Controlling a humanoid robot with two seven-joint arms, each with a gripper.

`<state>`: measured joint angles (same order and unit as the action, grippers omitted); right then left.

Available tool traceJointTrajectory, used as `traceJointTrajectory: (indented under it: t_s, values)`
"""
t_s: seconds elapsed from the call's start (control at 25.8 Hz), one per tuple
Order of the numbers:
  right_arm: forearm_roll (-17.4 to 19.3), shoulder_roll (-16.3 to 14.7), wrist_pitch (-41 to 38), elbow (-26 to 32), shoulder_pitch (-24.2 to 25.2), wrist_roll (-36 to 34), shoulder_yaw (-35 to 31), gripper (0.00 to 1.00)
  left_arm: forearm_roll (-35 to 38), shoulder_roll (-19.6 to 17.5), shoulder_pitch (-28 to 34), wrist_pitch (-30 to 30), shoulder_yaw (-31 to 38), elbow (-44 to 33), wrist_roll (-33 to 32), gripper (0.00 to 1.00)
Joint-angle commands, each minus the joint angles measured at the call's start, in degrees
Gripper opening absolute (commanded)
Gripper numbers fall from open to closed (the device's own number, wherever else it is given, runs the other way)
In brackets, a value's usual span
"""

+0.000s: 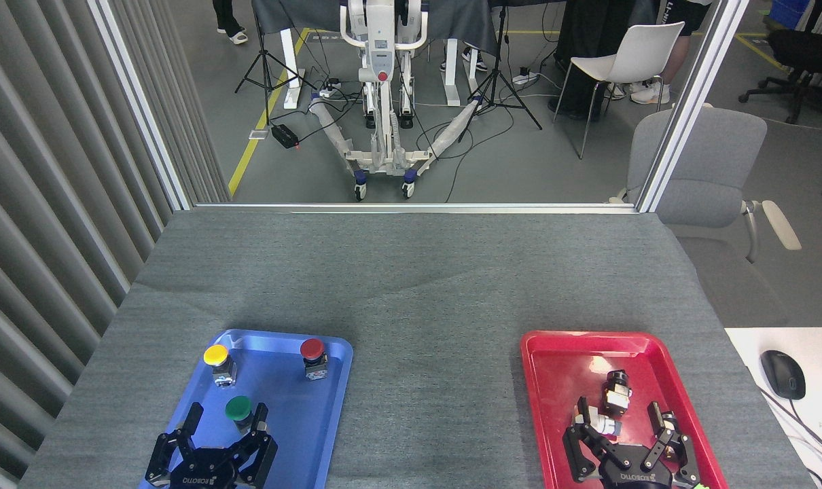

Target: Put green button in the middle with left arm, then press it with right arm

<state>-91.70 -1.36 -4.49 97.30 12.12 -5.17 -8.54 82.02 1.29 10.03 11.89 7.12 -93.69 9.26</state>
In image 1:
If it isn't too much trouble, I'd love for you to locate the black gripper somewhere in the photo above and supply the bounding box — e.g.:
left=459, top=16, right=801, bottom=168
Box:
left=145, top=402, right=279, bottom=489
left=562, top=400, right=703, bottom=489

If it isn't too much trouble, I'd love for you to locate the green push button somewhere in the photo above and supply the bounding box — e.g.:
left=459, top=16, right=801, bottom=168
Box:
left=224, top=395, right=255, bottom=434

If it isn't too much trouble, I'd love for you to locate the yellow push button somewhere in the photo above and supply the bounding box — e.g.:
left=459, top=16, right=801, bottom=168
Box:
left=202, top=344, right=238, bottom=389

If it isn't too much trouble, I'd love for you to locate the red push button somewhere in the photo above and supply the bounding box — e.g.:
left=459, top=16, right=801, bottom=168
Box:
left=300, top=338, right=330, bottom=382

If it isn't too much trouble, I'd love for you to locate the blue plastic tray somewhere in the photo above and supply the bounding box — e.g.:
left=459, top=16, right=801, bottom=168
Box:
left=138, top=329, right=354, bottom=489

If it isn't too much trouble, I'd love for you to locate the red plastic tray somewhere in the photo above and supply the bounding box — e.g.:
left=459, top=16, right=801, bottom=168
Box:
left=520, top=331, right=730, bottom=489

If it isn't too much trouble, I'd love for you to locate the black computer mouse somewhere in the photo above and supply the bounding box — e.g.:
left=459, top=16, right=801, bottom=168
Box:
left=760, top=350, right=807, bottom=401

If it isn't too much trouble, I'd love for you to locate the white desk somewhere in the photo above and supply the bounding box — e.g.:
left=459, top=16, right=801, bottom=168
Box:
left=723, top=327, right=822, bottom=489

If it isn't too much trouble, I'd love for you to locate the grey table cloth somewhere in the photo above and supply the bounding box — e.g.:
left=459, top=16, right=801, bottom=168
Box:
left=18, top=207, right=818, bottom=489

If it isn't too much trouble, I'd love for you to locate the grey office chair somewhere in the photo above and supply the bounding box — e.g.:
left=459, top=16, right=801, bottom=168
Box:
left=608, top=103, right=803, bottom=327

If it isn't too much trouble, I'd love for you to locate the black tripod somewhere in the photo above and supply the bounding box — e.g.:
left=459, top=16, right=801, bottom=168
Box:
left=234, top=0, right=317, bottom=127
left=457, top=0, right=543, bottom=144

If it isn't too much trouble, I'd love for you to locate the white table leg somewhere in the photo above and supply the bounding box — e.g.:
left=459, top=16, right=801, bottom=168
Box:
left=279, top=29, right=307, bottom=110
left=443, top=38, right=462, bottom=108

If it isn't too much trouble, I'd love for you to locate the white plastic chair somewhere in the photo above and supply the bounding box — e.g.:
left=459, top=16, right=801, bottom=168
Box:
left=552, top=22, right=686, bottom=161

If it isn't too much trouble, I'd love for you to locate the person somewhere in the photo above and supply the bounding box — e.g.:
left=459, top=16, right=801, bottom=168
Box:
left=547, top=0, right=660, bottom=122
left=211, top=0, right=249, bottom=46
left=608, top=0, right=715, bottom=106

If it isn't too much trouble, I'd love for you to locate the white stand on wheels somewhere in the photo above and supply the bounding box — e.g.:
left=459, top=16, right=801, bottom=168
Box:
left=308, top=0, right=484, bottom=202

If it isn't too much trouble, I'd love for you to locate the black office chair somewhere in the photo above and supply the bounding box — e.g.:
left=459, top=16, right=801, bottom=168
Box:
left=738, top=27, right=822, bottom=125

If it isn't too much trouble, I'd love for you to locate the dark table cover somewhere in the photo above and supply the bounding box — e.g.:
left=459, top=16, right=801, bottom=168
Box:
left=251, top=0, right=501, bottom=56

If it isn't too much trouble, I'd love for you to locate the blue bin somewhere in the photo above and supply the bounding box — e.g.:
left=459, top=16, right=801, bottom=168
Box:
left=768, top=0, right=817, bottom=31

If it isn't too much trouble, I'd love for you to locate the white orange switch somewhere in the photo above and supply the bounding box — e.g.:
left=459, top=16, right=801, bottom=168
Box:
left=574, top=398, right=623, bottom=439

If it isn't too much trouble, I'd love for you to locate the silver cross rail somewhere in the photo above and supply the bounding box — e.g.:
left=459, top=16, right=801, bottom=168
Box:
left=194, top=202, right=640, bottom=215

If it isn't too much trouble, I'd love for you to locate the silver post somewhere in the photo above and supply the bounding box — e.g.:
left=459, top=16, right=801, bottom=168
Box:
left=88, top=0, right=196, bottom=211
left=635, top=0, right=751, bottom=213

